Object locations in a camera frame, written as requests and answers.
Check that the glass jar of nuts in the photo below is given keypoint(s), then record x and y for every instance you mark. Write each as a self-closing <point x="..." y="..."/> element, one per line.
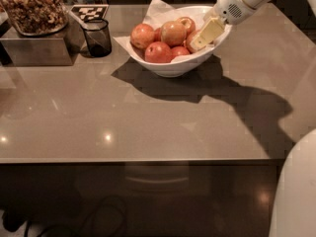
<point x="36" y="17"/>

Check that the top centre red apple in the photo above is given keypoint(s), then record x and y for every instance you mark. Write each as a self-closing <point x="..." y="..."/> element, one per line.
<point x="173" y="33"/>

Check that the back red apple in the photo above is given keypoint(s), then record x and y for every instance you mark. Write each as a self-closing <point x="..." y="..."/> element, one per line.
<point x="188" y="23"/>

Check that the black white marker card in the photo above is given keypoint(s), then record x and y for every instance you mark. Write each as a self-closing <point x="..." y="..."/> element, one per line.
<point x="89" y="12"/>

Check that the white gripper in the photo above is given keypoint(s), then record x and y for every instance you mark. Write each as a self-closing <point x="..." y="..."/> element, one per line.
<point x="229" y="8"/>

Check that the hidden small red apple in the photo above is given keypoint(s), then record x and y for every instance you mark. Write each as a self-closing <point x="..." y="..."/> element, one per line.
<point x="157" y="34"/>

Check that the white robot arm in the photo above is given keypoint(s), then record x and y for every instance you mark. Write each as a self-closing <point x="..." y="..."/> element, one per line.
<point x="294" y="210"/>

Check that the black mesh cup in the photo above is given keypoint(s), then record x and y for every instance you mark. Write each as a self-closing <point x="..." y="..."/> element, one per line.
<point x="97" y="36"/>

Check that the white paper liner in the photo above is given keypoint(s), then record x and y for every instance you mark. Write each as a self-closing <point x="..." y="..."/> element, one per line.
<point x="160" y="12"/>

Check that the right red apple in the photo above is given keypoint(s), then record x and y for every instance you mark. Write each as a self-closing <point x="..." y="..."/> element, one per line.
<point x="191" y="38"/>

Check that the front red apple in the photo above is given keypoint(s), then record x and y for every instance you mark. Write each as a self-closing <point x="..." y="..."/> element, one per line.
<point x="158" y="52"/>

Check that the leftmost red apple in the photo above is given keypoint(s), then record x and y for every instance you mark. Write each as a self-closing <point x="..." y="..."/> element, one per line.
<point x="142" y="35"/>

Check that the small front-right red apple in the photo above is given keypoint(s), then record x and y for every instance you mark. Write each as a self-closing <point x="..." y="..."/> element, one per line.
<point x="179" y="51"/>

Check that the white ceramic bowl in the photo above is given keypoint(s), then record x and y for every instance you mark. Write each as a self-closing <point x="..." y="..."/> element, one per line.
<point x="171" y="70"/>

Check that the metal box stand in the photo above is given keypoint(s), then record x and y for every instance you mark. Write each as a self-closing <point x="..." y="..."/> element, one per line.
<point x="59" y="49"/>

